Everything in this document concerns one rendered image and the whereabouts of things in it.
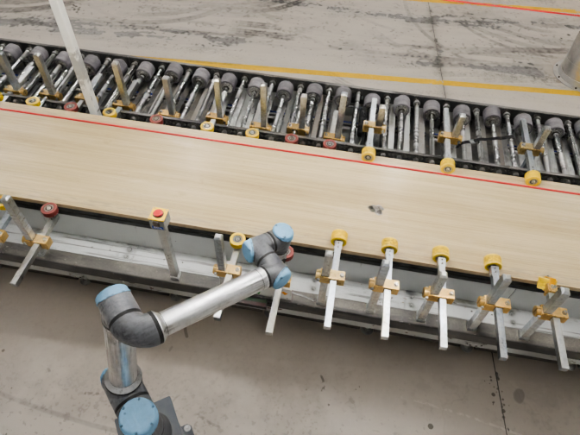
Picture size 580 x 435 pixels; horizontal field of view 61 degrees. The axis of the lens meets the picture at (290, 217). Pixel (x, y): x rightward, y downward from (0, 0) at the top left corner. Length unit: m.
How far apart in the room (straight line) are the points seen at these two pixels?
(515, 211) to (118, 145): 2.25
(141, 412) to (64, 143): 1.66
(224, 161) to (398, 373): 1.64
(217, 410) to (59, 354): 1.04
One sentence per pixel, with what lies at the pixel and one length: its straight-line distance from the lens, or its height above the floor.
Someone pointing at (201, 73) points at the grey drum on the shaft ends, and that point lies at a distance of 3.55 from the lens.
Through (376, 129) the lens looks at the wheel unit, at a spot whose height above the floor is 0.95.
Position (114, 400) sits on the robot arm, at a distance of 2.26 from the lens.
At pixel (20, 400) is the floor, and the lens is 3.37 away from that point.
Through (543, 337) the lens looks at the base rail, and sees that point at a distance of 2.76.
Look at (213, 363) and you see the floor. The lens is 3.14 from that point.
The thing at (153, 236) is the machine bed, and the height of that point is 0.74.
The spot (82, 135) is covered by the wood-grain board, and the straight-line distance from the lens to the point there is 3.16.
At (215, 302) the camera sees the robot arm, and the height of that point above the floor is 1.36.
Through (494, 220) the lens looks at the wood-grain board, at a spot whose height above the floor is 0.90.
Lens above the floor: 2.90
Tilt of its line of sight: 52 degrees down
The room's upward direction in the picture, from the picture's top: 3 degrees clockwise
